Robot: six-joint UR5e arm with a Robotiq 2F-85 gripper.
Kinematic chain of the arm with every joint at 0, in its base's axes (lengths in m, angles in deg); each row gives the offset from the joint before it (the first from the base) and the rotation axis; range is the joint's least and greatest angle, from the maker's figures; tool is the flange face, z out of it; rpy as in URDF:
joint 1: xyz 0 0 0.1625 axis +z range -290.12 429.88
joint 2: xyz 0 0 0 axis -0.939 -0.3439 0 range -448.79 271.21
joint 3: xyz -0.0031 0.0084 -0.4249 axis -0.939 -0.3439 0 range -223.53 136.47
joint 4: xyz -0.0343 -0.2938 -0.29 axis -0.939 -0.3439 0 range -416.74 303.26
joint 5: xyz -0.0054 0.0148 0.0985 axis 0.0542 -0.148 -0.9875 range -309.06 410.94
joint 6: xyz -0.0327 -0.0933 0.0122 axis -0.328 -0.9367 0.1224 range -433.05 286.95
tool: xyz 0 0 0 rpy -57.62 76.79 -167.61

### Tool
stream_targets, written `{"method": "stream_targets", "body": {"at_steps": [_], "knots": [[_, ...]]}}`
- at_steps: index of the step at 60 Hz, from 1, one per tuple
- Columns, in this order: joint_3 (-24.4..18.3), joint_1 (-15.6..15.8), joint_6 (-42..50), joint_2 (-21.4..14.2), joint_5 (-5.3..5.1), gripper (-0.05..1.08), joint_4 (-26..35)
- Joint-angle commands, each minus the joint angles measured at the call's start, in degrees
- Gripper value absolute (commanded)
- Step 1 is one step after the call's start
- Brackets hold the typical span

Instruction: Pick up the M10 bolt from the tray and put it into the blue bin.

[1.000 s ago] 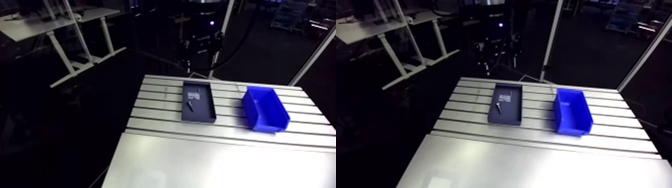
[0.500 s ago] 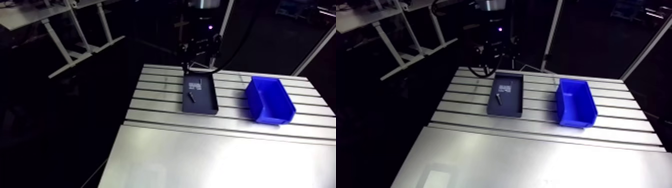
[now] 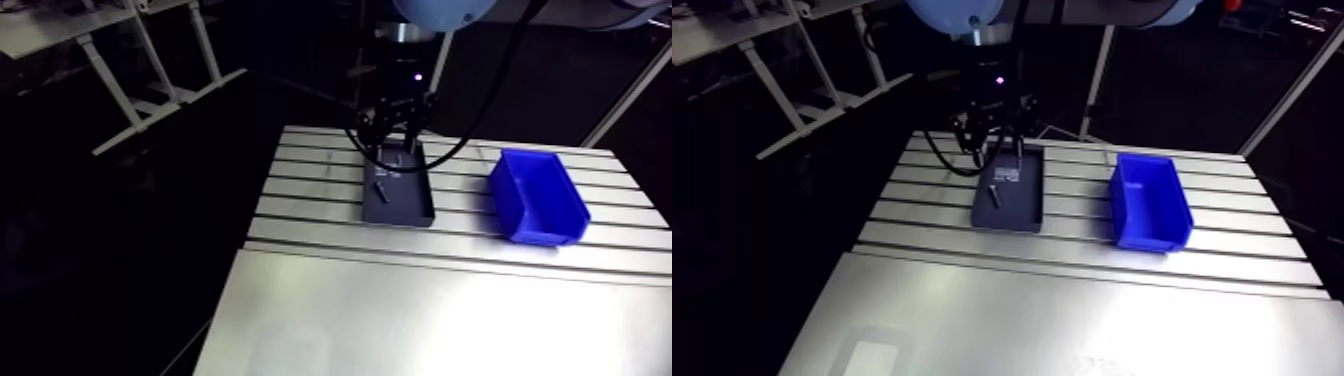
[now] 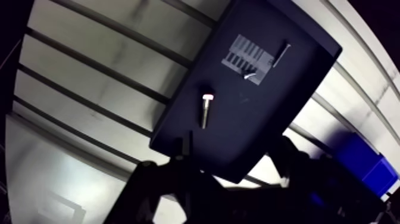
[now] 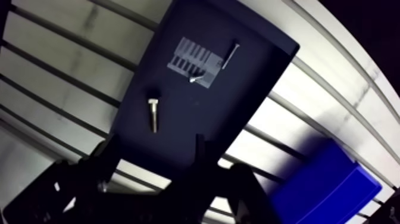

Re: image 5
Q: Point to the steel bolt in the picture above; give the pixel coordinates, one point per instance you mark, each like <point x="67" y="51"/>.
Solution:
<point x="153" y="114"/>

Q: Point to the long thin steel screw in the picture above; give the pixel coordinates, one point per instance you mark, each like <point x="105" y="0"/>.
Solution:
<point x="230" y="56"/>

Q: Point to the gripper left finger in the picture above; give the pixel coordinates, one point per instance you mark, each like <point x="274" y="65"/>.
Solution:
<point x="62" y="187"/>

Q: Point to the dark blue-grey tray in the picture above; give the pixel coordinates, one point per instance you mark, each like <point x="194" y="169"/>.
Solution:
<point x="200" y="119"/>

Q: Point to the blue bin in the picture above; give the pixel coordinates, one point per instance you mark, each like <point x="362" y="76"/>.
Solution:
<point x="322" y="194"/>

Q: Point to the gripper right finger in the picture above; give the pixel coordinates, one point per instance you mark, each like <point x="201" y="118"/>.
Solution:
<point x="206" y="194"/>

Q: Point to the small steel screw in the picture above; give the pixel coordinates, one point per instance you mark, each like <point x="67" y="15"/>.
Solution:
<point x="197" y="78"/>

